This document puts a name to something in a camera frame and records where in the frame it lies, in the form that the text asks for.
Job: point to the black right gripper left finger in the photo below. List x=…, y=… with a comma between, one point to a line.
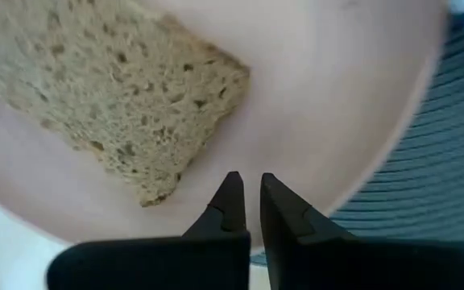
x=155, y=266

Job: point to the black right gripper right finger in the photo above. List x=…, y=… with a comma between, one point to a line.
x=357, y=266

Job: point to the brown bread slice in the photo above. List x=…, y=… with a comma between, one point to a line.
x=107, y=88

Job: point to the grey woven round placemat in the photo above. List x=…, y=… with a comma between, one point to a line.
x=437, y=181

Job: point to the pink round plate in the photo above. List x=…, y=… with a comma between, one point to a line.
x=316, y=100

